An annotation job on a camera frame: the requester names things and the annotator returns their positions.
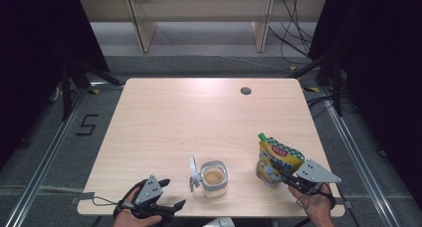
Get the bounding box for light wooden shelf unit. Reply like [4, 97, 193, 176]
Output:
[78, 0, 327, 54]

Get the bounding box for grey tape strip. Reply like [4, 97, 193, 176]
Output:
[71, 191, 96, 205]
[332, 196, 354, 210]

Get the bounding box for yellow seasoning pouch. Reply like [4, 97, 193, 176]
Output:
[255, 131, 306, 187]

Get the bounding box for person's right hand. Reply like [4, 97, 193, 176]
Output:
[288, 184, 334, 218]

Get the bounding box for black floor cable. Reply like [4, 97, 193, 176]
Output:
[307, 95, 333, 119]

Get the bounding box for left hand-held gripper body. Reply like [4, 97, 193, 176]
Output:
[113, 174, 172, 219]

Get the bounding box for person's left hand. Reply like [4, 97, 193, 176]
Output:
[111, 187, 163, 227]

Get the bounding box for black curtain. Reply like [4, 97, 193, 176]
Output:
[0, 0, 109, 170]
[309, 0, 422, 210]

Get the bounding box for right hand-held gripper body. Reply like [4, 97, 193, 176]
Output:
[288, 158, 342, 195]

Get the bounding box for thin black lanyard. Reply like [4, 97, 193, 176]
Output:
[92, 194, 120, 207]

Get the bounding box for black metal stand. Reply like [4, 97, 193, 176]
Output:
[288, 50, 344, 117]
[60, 57, 122, 122]

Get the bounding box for metal floor rail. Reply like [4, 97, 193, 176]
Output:
[318, 87, 396, 227]
[3, 82, 125, 227]

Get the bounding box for black wrist strap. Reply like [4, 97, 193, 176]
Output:
[311, 182, 336, 211]

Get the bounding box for black hanging cables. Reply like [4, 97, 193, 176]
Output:
[268, 0, 315, 66]

